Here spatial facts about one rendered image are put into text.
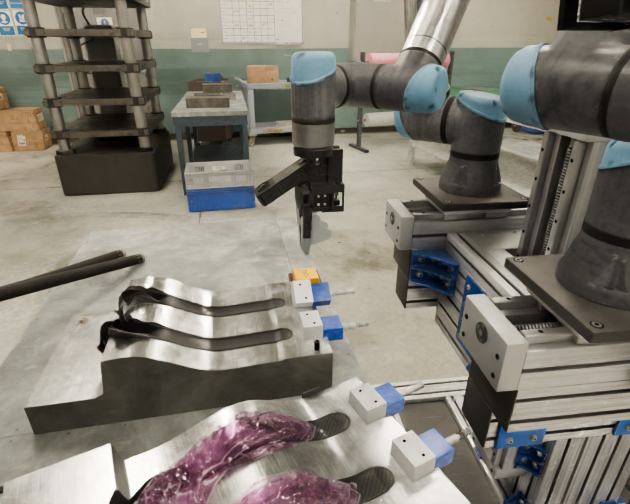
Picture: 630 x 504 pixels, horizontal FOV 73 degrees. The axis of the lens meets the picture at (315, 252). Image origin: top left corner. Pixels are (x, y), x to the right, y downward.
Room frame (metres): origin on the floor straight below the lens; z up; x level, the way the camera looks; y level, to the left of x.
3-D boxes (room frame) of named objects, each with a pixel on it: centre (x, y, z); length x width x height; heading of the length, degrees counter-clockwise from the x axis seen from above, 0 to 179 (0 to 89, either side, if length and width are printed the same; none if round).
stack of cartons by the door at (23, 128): (6.18, 4.25, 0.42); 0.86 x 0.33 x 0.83; 101
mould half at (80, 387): (0.68, 0.24, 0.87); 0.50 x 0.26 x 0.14; 101
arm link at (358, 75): (0.84, -0.07, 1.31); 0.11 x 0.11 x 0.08; 52
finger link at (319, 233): (0.76, 0.00, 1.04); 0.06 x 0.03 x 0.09; 101
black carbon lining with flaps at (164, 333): (0.67, 0.22, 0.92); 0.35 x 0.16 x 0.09; 101
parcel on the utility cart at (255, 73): (6.66, 0.76, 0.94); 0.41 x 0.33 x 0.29; 108
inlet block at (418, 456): (0.43, -0.18, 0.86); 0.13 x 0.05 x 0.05; 119
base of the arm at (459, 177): (1.07, -0.40, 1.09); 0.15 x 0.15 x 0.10
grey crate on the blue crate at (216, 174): (3.87, 0.88, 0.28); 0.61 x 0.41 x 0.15; 101
